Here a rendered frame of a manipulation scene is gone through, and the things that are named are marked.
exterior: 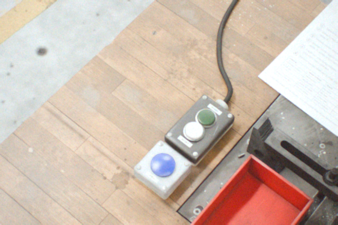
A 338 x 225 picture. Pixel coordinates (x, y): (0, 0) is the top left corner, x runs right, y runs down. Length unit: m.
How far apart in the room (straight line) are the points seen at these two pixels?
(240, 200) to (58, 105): 0.35
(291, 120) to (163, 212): 0.27
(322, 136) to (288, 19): 0.24
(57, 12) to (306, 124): 1.41
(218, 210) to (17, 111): 1.25
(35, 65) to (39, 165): 1.20
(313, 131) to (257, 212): 0.18
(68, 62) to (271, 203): 1.33
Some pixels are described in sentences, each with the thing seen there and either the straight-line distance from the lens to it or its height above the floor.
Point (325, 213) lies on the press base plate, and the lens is 1.13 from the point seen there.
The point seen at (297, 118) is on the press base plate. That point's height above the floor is 0.90.
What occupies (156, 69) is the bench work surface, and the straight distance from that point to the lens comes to 1.21.
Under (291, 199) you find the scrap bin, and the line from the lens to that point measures 1.10.
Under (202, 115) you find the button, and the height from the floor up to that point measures 0.94.
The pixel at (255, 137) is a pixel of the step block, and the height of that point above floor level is 0.96.
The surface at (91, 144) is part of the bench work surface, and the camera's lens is 1.15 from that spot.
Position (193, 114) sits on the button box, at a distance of 1.14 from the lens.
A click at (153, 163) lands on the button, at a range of 1.09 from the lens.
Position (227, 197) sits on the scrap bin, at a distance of 1.10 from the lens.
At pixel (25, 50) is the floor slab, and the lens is 2.36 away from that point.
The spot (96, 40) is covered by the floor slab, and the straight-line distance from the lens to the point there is 2.35.
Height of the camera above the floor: 1.93
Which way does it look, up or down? 61 degrees down
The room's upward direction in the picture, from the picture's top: 3 degrees clockwise
